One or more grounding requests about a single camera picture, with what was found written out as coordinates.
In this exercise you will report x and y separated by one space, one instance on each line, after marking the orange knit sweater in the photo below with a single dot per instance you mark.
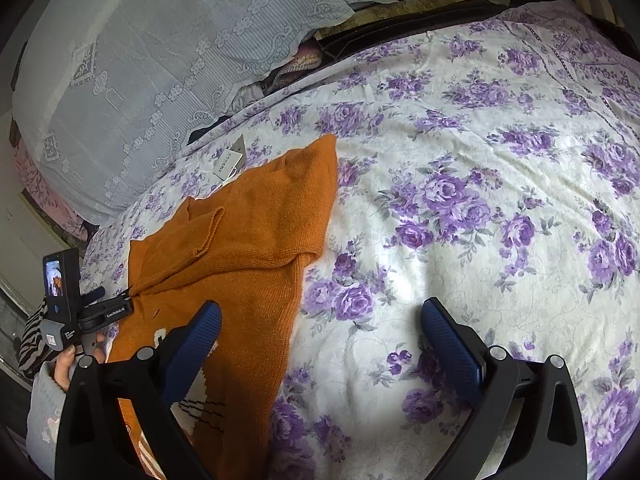
240 240

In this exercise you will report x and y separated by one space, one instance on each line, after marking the purple floral bed sheet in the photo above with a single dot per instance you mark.
450 160

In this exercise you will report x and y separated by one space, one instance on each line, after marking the beige paper hang tag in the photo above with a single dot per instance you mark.
234 147

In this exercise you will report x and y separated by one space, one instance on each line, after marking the person's left forearm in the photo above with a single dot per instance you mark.
45 420

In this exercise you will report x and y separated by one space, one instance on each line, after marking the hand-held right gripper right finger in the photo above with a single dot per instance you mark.
450 355

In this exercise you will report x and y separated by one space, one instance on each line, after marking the dark bed frame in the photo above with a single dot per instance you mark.
380 30

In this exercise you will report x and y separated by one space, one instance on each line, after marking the grey pink garment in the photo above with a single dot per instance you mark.
300 62

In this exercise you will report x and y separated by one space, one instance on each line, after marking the white lace cover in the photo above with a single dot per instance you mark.
150 60

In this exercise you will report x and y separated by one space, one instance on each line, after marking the pink floral cloth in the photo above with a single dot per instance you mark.
40 185

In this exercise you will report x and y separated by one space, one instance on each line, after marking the person's left hand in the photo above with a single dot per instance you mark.
64 370

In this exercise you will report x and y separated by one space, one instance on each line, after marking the dark cloth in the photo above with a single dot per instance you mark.
210 127

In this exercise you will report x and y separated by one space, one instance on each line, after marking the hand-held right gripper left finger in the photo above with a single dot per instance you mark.
200 345

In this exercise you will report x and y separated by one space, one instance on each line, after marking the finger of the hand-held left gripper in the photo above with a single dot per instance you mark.
96 293
125 292

